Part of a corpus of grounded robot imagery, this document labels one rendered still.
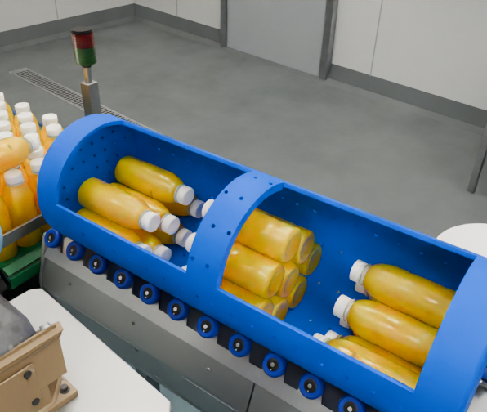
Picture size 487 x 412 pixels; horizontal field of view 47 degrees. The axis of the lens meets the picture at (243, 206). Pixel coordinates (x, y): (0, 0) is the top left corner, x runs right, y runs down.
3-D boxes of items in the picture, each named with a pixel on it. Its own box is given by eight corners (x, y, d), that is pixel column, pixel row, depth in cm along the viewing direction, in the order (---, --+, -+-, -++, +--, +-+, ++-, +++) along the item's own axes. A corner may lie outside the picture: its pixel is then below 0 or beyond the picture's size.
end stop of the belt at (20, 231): (-3, 252, 123) (-7, 241, 122) (-6, 250, 124) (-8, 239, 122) (127, 178, 151) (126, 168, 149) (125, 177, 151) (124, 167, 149)
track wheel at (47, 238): (60, 231, 124) (66, 233, 126) (46, 225, 126) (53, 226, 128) (52, 250, 124) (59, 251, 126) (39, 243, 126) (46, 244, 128)
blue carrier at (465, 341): (435, 485, 83) (480, 367, 65) (52, 257, 124) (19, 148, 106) (492, 355, 101) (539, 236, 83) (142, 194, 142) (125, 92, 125)
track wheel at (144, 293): (158, 287, 110) (165, 287, 112) (142, 278, 112) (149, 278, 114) (150, 308, 110) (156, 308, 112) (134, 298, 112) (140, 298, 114)
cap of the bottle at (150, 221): (137, 228, 108) (145, 232, 107) (144, 210, 108) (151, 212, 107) (149, 230, 111) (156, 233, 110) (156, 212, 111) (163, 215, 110)
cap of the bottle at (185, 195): (186, 181, 116) (194, 184, 115) (189, 195, 119) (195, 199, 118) (175, 191, 114) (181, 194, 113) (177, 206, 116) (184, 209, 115)
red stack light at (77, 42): (82, 51, 158) (80, 37, 156) (67, 46, 161) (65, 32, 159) (99, 45, 162) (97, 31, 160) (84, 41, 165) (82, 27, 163)
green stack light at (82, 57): (84, 67, 161) (82, 51, 158) (70, 62, 164) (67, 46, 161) (101, 61, 165) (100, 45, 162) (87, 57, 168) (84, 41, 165)
